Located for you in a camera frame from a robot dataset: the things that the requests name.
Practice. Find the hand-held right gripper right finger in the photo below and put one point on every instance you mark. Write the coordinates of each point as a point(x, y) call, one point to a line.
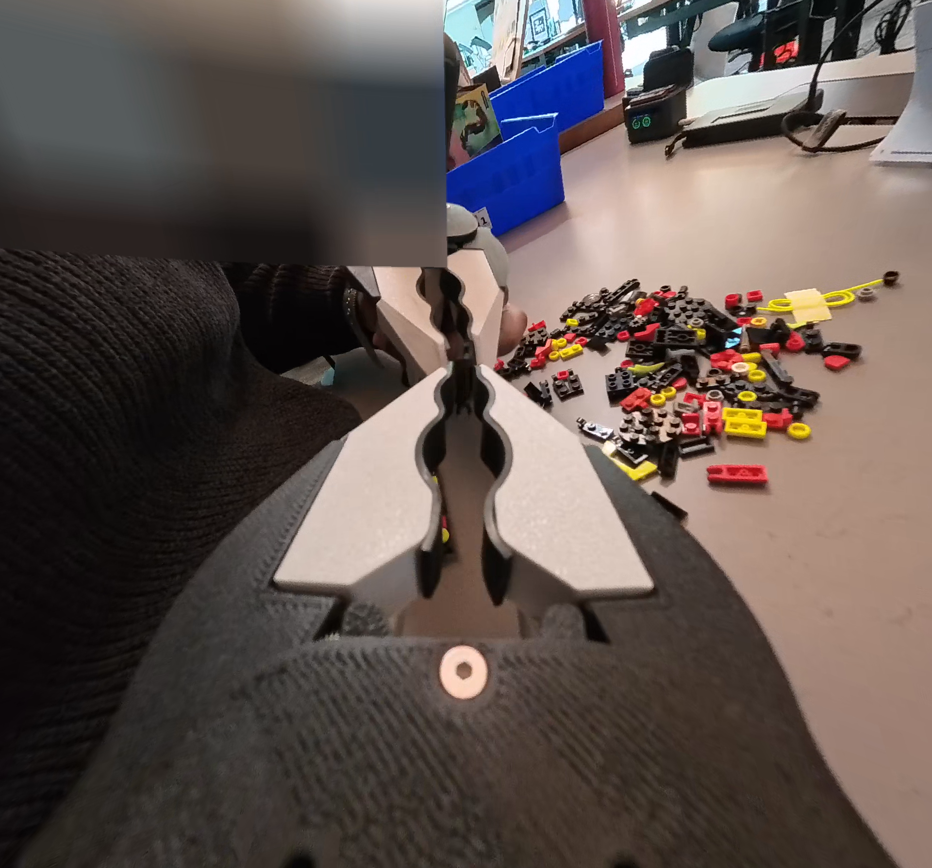
point(575, 519)

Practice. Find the blue plastic bin with tag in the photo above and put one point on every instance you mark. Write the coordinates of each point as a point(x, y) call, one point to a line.
point(517, 176)

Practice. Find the yellow wedge lego plate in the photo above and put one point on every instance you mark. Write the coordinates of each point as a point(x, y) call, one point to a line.
point(641, 471)

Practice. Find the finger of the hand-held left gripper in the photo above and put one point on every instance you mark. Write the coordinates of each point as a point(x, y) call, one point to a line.
point(404, 315)
point(484, 300)

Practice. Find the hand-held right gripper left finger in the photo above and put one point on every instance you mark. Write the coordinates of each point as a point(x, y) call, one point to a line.
point(357, 519)

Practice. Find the dark red pole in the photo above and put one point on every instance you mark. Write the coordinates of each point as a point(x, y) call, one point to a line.
point(603, 31)

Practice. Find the beige wristwatch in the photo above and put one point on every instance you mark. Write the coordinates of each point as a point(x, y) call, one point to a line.
point(357, 304)

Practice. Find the partly built lego model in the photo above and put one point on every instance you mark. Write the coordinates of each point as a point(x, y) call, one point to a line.
point(445, 535)

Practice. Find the printed cardboard lego box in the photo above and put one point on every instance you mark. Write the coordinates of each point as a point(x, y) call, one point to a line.
point(473, 126)

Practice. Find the red lego plate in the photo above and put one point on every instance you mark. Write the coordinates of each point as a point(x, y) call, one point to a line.
point(737, 473)

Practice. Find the black flat device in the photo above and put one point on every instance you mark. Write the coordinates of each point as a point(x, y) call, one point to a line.
point(743, 129)

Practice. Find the pile of lego pieces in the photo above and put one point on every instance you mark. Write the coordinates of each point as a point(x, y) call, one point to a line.
point(692, 373)

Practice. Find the person's black knit sweater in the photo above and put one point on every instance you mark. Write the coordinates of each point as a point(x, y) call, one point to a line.
point(109, 482)

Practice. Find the silver laptop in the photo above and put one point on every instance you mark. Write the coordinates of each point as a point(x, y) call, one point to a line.
point(764, 93)

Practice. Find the light blue instruction booklet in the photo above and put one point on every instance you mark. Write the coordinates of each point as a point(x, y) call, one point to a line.
point(906, 118)

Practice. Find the black office chair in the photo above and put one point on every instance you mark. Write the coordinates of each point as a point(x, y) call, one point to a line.
point(743, 31)

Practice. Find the leaning cardboard sheet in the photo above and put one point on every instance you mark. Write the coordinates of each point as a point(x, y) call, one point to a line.
point(510, 2)

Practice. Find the person's left hand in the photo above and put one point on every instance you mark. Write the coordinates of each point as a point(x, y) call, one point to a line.
point(515, 322)

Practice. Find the black charger with green lights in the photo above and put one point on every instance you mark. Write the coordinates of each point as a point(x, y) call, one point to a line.
point(652, 122)

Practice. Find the black square lego plate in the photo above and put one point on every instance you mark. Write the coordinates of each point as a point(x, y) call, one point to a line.
point(568, 385)

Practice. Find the small black lego tile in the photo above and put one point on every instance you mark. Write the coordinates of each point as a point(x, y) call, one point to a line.
point(668, 506)

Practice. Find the black pouch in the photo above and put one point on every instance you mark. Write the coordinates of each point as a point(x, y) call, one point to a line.
point(668, 67)

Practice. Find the small black hinge lego piece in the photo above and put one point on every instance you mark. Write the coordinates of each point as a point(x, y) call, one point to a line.
point(597, 429)

